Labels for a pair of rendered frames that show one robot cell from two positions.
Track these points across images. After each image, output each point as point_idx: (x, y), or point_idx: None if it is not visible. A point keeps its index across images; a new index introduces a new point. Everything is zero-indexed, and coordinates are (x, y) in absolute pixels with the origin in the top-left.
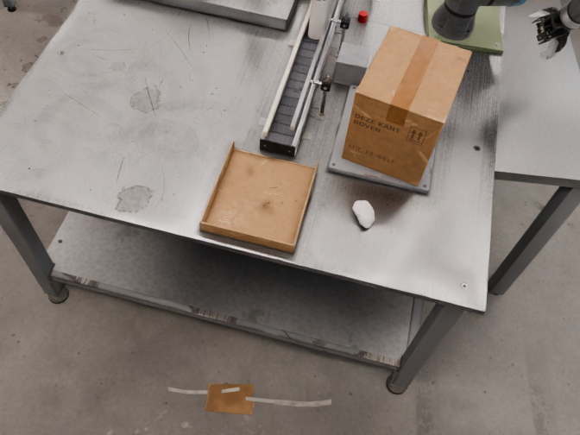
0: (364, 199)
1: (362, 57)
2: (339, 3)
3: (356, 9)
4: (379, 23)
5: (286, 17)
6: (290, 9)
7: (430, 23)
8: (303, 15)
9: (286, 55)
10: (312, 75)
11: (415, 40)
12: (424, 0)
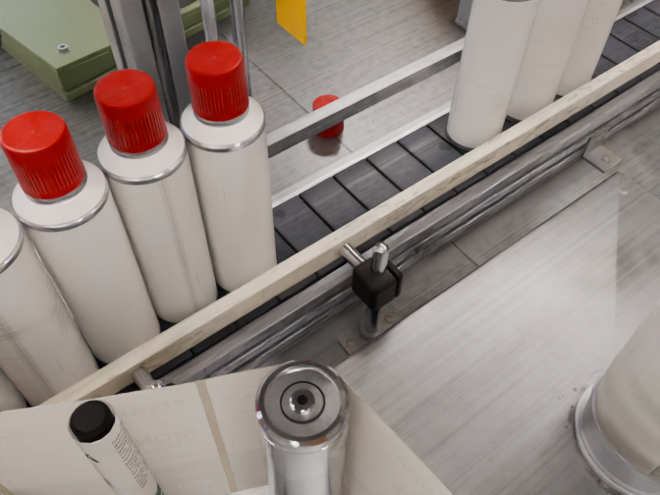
0: None
1: None
2: (386, 141)
3: (304, 163)
4: (292, 97)
5: (617, 176)
6: (580, 196)
7: (194, 4)
8: (499, 228)
9: (648, 137)
10: (644, 8)
11: None
12: (82, 91)
